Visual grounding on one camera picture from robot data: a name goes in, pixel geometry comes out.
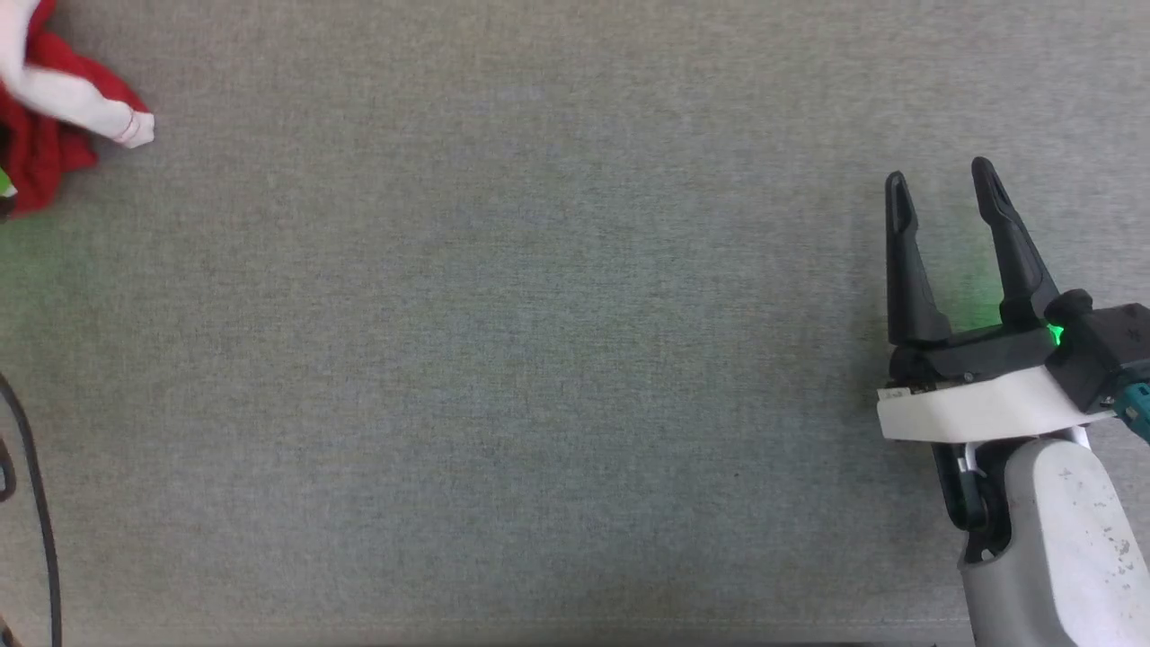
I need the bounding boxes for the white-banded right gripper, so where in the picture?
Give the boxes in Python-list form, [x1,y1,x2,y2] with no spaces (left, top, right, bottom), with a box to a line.
[876,156,1119,446]

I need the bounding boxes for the red and white garment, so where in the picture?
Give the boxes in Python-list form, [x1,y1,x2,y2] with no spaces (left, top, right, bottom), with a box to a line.
[0,0,155,218]

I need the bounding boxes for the black left camera cable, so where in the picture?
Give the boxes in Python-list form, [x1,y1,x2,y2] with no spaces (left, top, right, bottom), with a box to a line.
[0,372,64,647]

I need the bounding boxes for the teal right camera connector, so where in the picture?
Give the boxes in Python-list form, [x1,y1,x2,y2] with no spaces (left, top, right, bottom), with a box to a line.
[1112,381,1150,446]

